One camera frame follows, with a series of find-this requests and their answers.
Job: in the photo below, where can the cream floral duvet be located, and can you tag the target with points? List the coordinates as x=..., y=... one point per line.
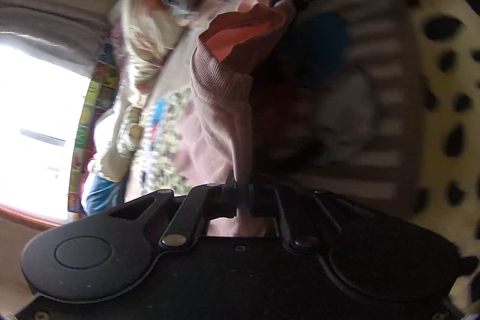
x=157, y=60

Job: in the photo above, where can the Mickey Mouse bed blanket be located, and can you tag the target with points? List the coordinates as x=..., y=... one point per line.
x=373, y=114

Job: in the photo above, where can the grey window curtain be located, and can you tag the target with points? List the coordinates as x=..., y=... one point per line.
x=64, y=36

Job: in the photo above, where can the pink sweatshirt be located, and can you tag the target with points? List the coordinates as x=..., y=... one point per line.
x=216, y=126

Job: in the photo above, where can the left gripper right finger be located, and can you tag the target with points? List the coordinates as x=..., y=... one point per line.
x=290, y=211

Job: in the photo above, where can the colourful alphabet bed bumper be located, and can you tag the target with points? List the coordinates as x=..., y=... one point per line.
x=100, y=96

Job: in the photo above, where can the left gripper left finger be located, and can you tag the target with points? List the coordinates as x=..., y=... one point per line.
x=201, y=205

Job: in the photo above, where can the blue pillow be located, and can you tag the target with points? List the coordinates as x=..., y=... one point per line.
x=103, y=194

